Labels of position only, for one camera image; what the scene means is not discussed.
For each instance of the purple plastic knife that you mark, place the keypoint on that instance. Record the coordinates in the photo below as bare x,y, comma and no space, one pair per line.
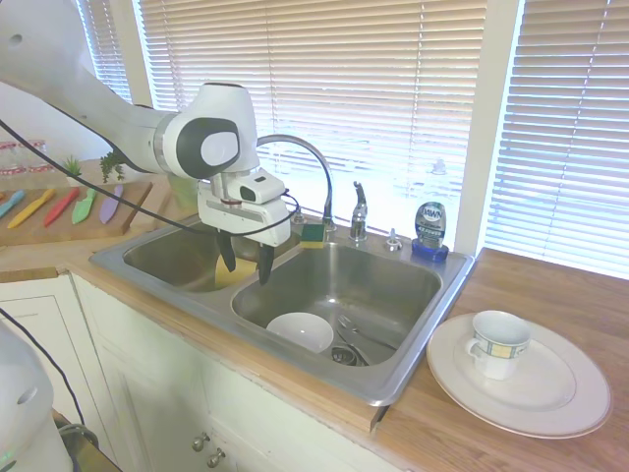
110,204

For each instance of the tall white window blind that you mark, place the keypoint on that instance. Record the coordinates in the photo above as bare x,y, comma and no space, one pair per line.
570,137

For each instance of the yellow green scrub sponge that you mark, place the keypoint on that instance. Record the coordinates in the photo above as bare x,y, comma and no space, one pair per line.
312,237

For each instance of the stainless steel double sink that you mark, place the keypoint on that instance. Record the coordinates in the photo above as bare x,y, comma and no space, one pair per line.
344,275

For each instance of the chrome sink sprayer cap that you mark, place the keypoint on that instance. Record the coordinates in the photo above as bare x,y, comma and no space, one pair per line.
392,241

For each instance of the blue Dawn dish soap bottle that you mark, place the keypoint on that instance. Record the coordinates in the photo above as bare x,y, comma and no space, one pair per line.
430,226

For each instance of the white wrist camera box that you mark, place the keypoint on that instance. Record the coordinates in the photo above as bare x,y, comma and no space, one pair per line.
260,188

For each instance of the white ceramic bowl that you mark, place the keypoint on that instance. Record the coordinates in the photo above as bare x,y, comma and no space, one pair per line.
300,330

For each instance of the small chrome sink knob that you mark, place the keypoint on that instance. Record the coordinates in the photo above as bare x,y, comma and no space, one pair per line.
297,218

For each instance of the wide white window blind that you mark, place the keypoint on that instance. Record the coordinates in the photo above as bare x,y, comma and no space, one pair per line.
344,74

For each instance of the chrome faucet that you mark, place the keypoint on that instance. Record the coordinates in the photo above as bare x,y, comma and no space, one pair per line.
322,162

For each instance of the white kitchen cabinet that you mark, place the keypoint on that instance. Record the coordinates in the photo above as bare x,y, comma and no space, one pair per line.
147,373

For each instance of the metal cabinet knob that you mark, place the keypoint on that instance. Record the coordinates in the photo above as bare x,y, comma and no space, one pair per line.
200,441
215,458

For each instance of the red plastic knife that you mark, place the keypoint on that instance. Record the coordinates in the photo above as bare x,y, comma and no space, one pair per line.
61,206

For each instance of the yellow cellulose sponge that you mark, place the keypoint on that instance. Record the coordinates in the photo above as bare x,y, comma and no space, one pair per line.
241,273

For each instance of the white patterned ceramic cup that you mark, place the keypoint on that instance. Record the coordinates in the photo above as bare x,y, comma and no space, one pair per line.
498,344

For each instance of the clear jar red checkered lid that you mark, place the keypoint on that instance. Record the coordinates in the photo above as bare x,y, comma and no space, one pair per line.
9,157
39,156

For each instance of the metal sink drain strainer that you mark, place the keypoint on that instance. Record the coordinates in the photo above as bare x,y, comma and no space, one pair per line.
348,356

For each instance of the angled wooden board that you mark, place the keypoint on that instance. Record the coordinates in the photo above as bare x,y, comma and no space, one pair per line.
167,206

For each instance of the large white dinner plate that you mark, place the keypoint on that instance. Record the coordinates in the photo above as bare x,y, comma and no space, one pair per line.
550,393

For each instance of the clear glass figurine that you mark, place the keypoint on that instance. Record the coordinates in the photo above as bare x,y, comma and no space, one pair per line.
438,167

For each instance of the small spiky potted plant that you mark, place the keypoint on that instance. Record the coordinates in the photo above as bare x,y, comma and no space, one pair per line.
73,169

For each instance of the yellow plastic knife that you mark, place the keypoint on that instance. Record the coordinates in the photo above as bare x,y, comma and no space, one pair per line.
32,209

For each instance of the colourful knives on board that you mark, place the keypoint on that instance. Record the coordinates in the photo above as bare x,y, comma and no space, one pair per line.
59,231

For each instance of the blue plastic knife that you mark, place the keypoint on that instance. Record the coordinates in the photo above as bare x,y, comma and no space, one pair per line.
12,202

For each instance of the leafy potted plant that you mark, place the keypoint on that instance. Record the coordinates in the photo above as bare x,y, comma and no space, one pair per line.
112,164

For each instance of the narrow white window blind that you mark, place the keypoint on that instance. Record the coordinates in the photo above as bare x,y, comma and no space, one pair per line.
110,44

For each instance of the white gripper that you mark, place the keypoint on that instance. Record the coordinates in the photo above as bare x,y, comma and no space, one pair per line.
245,218

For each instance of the green plastic knife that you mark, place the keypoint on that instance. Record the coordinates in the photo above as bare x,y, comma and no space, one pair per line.
83,207

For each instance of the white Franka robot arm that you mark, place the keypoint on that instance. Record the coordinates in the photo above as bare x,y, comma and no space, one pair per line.
59,74

